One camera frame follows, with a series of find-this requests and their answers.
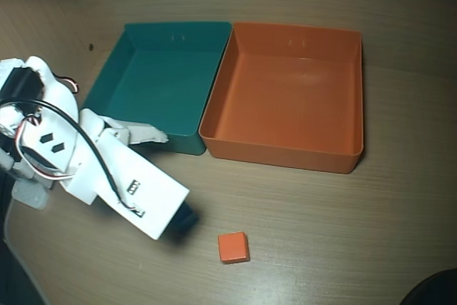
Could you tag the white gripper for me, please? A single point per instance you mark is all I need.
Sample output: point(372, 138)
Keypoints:
point(113, 138)

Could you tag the orange cube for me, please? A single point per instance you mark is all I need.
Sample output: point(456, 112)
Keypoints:
point(233, 248)

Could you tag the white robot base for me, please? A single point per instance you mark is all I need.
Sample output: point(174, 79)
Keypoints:
point(30, 194)

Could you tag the teal plastic box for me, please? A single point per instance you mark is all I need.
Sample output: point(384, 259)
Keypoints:
point(160, 80)

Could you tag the orange plastic box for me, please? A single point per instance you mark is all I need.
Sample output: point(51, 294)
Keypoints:
point(285, 105)

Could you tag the black round object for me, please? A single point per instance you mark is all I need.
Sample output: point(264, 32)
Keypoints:
point(435, 290)

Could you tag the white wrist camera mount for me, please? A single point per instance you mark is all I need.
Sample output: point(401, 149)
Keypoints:
point(150, 190)

